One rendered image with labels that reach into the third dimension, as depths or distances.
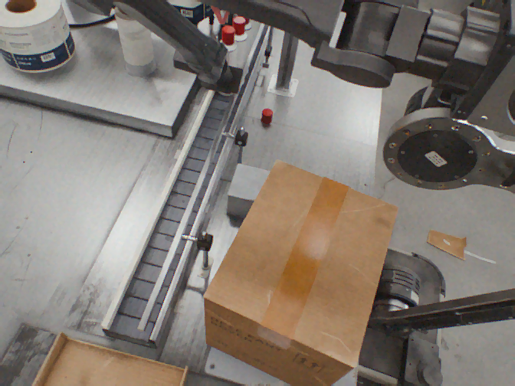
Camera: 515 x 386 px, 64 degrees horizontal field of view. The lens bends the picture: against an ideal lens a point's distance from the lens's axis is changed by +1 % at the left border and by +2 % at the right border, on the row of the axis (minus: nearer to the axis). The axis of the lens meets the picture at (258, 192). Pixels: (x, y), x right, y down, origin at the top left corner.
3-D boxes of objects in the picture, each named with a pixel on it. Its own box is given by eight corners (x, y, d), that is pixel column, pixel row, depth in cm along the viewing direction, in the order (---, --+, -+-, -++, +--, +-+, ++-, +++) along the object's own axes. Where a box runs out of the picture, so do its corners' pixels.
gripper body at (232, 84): (206, 62, 107) (201, 53, 100) (244, 70, 107) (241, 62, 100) (201, 86, 108) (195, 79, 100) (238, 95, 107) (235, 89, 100)
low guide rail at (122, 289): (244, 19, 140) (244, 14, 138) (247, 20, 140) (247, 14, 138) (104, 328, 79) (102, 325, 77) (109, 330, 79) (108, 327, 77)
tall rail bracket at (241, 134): (220, 159, 113) (221, 117, 99) (245, 165, 112) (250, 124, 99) (216, 168, 111) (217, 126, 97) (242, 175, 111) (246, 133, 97)
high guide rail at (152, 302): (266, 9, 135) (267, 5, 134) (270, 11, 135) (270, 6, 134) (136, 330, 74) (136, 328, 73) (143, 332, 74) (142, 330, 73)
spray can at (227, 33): (217, 85, 122) (218, 23, 105) (234, 85, 123) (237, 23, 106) (218, 97, 119) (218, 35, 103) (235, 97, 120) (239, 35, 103)
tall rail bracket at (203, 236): (184, 255, 96) (178, 219, 82) (214, 263, 95) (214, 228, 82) (179, 267, 94) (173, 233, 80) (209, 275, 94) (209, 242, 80)
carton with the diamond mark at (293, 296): (262, 227, 100) (277, 158, 77) (355, 267, 96) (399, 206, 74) (205, 344, 83) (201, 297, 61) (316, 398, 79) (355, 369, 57)
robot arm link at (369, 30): (428, 66, 44) (445, 16, 43) (335, 40, 45) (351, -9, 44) (407, 86, 53) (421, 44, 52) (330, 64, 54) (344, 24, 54)
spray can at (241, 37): (235, 73, 126) (239, 11, 109) (247, 82, 124) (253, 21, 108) (223, 80, 124) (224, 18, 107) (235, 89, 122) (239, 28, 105)
